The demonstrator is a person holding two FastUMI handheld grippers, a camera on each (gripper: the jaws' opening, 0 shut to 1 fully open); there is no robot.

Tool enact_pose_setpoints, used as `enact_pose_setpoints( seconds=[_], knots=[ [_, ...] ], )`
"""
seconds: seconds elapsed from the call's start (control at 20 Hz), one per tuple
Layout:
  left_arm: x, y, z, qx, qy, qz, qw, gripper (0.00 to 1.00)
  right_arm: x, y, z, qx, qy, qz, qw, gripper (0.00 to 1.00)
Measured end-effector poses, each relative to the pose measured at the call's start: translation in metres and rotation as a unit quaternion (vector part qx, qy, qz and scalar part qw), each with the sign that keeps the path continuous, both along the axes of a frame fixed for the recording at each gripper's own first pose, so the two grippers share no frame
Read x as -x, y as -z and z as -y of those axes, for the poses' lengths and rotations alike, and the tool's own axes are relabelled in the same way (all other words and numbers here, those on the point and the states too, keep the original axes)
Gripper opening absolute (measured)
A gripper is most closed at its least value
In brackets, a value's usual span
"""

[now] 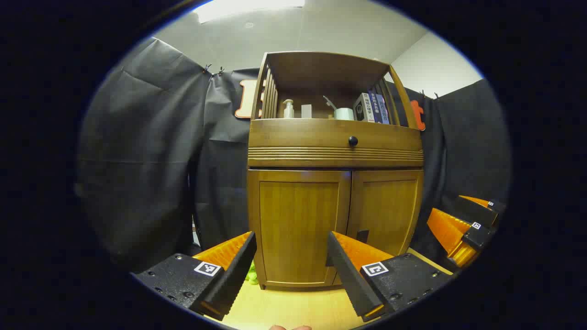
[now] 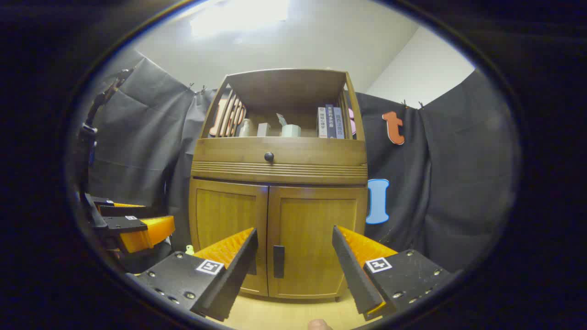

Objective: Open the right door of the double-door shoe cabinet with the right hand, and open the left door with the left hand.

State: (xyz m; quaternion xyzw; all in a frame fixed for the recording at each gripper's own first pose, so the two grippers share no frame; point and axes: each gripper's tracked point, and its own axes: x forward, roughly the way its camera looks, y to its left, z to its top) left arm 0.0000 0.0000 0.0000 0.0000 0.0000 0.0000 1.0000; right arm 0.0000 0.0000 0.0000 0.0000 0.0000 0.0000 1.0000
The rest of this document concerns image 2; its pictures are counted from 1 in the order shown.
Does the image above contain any wooden double-door shoe cabinet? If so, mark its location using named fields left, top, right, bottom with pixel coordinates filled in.
left=188, top=69, right=369, bottom=301

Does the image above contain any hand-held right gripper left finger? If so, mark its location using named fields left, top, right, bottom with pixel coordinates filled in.
left=126, top=228, right=259, bottom=322

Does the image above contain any wooden shoe cabinet door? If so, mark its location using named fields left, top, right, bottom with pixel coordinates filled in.
left=189, top=179, right=269, bottom=296
left=267, top=185, right=367, bottom=299

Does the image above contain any black articulated stand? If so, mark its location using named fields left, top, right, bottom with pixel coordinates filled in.
left=76, top=68, right=136, bottom=193

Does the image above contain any dark blue book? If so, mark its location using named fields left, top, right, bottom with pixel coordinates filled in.
left=326, top=104, right=338, bottom=139

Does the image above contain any wooden drawer with black knob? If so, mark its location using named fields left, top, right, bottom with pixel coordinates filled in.
left=193, top=137, right=367, bottom=166

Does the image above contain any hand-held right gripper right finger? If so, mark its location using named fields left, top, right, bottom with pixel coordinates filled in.
left=332, top=225, right=454, bottom=321

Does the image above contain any black backdrop cloth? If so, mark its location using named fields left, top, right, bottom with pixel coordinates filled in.
left=76, top=48, right=521, bottom=275

